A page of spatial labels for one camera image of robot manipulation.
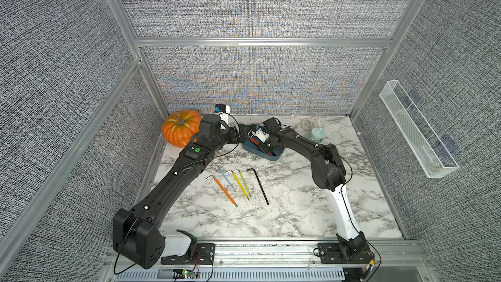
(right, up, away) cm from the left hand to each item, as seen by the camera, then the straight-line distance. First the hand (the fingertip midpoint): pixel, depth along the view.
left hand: (243, 125), depth 76 cm
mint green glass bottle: (+37, -3, +24) cm, 44 cm away
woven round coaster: (+38, +2, +41) cm, 56 cm away
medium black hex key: (+7, -27, +16) cm, 33 cm away
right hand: (+9, -6, +28) cm, 30 cm away
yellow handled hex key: (-3, -27, +17) cm, 32 cm away
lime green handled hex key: (0, -27, +16) cm, 32 cm away
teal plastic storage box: (+5, -10, +30) cm, 32 cm away
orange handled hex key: (-9, -29, +14) cm, 34 cm away
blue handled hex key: (-9, -25, +19) cm, 32 cm away
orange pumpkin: (-33, -1, +21) cm, 39 cm away
